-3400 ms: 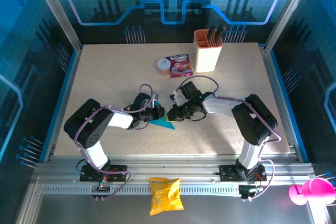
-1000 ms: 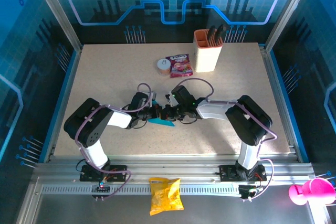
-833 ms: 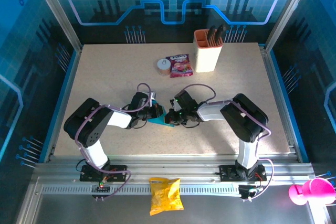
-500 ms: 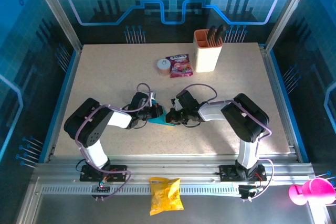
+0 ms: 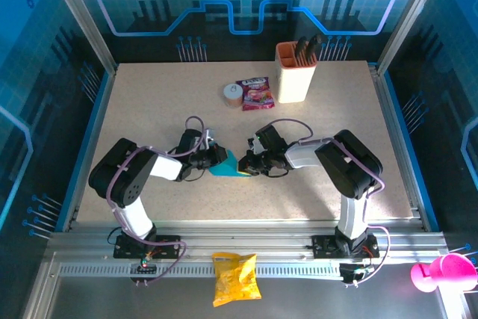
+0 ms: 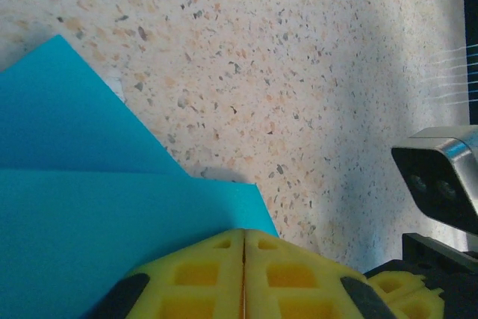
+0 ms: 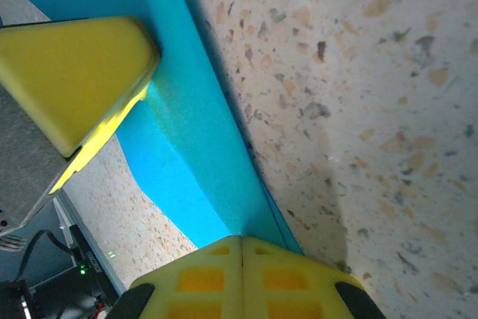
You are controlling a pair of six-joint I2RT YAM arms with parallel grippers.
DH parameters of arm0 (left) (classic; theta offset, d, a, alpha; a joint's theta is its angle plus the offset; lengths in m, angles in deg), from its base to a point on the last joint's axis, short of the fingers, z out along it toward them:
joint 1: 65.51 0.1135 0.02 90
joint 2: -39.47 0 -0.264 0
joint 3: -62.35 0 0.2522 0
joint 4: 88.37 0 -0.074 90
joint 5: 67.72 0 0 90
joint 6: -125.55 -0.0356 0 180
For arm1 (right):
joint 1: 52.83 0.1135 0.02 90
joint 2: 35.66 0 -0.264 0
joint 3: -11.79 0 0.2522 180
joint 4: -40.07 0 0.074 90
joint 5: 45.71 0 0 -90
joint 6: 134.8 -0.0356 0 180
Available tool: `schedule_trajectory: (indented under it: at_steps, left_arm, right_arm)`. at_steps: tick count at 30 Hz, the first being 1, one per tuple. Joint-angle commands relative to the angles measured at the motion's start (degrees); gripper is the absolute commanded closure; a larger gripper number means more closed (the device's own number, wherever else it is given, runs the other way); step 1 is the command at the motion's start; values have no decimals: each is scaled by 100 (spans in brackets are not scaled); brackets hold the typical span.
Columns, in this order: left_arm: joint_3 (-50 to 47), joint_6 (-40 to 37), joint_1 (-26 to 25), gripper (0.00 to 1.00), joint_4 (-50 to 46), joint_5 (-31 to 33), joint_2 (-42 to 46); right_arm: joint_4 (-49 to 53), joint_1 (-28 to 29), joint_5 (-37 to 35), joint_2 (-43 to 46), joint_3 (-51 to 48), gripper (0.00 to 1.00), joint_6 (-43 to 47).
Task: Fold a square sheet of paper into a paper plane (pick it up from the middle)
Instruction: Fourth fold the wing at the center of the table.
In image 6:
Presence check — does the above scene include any blue paper sheet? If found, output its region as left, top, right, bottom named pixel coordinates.
left=0, top=34, right=279, bottom=319

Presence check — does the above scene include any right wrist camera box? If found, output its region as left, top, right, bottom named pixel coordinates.
left=391, top=124, right=478, bottom=229

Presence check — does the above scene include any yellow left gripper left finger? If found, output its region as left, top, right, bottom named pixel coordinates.
left=87, top=229, right=243, bottom=319

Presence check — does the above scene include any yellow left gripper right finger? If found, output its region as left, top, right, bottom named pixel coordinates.
left=244, top=229, right=399, bottom=319

